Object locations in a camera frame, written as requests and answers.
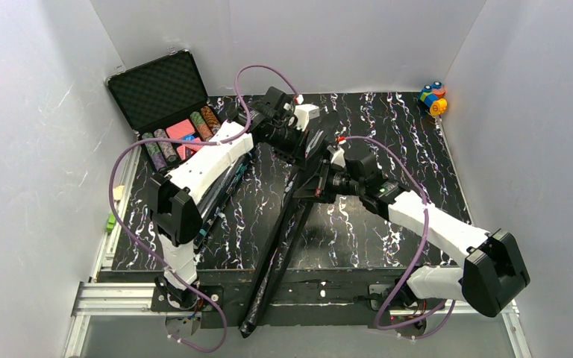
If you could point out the black mounting base plate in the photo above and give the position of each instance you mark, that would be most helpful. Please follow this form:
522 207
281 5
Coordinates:
306 297

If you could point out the black Crossway racket bag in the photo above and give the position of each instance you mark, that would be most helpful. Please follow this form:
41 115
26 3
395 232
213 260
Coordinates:
283 239

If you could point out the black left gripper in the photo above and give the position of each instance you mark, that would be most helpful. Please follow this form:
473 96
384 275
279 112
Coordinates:
307 150

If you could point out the beige block on rail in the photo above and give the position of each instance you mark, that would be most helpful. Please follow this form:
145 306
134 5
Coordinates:
118 192

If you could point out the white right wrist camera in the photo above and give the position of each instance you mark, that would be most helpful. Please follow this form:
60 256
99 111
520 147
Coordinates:
336 155

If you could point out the black shuttlecock tube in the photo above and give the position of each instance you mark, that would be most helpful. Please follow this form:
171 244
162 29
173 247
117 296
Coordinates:
215 199

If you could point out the black poker chip case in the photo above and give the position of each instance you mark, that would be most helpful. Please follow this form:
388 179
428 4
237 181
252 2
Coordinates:
161 93

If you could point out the colourful toy blocks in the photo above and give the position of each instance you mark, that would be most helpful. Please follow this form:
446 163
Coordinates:
433 97

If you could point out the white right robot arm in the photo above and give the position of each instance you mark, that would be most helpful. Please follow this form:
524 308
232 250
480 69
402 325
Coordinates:
490 271

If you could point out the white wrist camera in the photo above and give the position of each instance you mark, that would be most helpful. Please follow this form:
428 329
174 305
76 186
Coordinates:
304 113
336 155

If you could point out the pink playing card deck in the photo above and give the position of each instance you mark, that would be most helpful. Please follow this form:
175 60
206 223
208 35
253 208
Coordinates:
183 130

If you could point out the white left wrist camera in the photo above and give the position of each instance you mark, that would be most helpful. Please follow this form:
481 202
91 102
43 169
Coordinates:
304 113

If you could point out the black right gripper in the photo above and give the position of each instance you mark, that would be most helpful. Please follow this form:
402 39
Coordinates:
321 182

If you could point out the green clip on rail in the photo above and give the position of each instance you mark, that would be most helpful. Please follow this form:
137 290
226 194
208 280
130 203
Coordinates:
110 223

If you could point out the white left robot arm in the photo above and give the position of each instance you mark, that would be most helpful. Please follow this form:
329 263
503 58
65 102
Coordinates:
173 203

